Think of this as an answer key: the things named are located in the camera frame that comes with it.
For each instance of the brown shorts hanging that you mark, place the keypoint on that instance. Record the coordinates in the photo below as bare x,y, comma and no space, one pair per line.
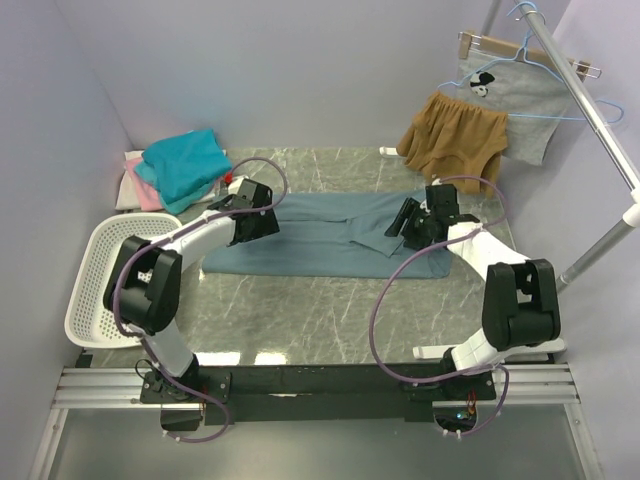
456,139

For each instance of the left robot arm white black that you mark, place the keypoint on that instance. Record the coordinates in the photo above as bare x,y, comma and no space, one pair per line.
143,291

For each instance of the grey-blue t shirt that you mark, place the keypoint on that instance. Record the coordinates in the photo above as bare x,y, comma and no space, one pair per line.
323,235

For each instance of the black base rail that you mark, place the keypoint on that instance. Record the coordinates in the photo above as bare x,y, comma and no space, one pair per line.
250,394

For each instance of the light blue wire hanger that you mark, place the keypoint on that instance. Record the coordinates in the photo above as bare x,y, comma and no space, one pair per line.
510,76

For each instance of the wooden clip hanger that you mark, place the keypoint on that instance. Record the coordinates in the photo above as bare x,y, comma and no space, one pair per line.
470,41

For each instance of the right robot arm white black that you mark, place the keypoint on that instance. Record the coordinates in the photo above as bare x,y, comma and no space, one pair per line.
520,311

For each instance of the grey panda shirt hanging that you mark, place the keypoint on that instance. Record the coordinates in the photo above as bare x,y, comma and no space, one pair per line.
533,98

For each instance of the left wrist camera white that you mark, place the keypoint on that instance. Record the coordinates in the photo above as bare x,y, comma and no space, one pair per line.
234,185

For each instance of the white plastic laundry basket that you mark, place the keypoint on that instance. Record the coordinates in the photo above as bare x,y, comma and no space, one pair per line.
88,323

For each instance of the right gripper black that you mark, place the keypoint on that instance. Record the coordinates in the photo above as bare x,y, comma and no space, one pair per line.
409,212

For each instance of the teal folded t shirt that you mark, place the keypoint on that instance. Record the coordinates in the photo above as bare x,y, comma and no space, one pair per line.
183,169

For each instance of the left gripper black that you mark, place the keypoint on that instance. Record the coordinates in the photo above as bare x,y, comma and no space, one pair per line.
266,224

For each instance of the aluminium frame rail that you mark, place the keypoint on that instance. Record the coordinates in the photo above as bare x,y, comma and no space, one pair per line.
120,388

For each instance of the metal clothes rack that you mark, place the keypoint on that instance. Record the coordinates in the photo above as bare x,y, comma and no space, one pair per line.
581,211

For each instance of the pink folded t shirt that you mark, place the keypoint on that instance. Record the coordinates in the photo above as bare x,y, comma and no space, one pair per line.
146,195

